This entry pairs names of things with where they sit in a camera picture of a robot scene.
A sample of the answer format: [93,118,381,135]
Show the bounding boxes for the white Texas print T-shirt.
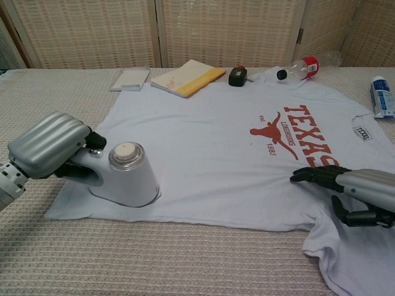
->
[44,66,395,296]

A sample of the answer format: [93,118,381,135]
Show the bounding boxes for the clear bottle red label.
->
[276,51,343,83]

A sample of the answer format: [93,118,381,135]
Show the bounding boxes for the yellow white notebook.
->
[150,59,227,99]

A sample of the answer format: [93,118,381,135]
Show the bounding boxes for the blue white tube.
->
[370,76,395,120]

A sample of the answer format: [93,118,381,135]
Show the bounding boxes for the beige woven screen panel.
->
[0,0,162,70]
[154,0,305,68]
[296,0,395,67]

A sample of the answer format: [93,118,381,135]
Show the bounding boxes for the black car key fob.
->
[228,65,249,87]

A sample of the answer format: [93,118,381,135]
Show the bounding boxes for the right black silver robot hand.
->
[289,165,395,229]

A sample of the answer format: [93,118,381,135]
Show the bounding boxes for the beige woven tablecloth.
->
[0,66,395,296]

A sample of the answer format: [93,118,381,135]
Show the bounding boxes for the white handheld iron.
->
[69,141,163,208]

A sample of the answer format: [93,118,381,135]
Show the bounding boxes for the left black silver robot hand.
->
[7,111,107,179]

